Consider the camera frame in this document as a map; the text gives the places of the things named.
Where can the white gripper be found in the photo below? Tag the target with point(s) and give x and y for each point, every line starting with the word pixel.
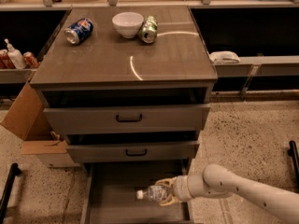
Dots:
pixel 179 188

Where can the clear plastic water bottle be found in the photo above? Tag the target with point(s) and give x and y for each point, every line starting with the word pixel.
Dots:
pixel 155 193

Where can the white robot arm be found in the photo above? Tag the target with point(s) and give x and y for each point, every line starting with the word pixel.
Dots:
pixel 216 181

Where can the grey open bottom drawer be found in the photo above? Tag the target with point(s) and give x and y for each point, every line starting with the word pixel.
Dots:
pixel 111 194

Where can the grey middle drawer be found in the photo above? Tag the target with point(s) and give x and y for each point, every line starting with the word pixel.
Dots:
pixel 159 151

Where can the grey top drawer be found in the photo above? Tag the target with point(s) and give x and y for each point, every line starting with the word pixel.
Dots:
pixel 156 118

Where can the grey drawer cabinet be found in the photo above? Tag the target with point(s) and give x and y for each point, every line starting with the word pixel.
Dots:
pixel 108 70

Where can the white pump bottle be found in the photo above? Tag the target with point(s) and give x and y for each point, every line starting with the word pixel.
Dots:
pixel 15 56

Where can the black right base bar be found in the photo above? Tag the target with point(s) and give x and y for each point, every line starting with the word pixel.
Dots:
pixel 293 152

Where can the black base bar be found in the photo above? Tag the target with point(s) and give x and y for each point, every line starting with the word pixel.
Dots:
pixel 13 172
pixel 293 152

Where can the white folded cloth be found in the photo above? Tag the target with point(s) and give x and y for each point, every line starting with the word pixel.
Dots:
pixel 224 57

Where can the brown cardboard box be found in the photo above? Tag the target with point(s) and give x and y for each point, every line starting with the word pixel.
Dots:
pixel 26 119

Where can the green soda can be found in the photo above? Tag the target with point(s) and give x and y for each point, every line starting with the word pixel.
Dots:
pixel 148 30

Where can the black left base bar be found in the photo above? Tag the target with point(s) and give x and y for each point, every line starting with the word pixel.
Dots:
pixel 13 172

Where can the white ceramic bowl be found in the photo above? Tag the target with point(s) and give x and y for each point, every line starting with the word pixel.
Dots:
pixel 127 24

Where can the blue pepsi can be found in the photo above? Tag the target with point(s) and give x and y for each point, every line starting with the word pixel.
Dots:
pixel 78 31

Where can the red soda can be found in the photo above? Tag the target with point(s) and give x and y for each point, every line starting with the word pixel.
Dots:
pixel 31 59

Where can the red can at edge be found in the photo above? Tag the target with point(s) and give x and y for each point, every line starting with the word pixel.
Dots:
pixel 5 60

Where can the black middle drawer handle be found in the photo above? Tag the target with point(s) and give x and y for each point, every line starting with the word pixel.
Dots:
pixel 136 152

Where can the black drawer handle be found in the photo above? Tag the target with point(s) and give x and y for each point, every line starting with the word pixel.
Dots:
pixel 136 152
pixel 137 118

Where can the black top drawer handle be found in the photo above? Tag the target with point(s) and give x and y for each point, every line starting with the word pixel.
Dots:
pixel 137 118

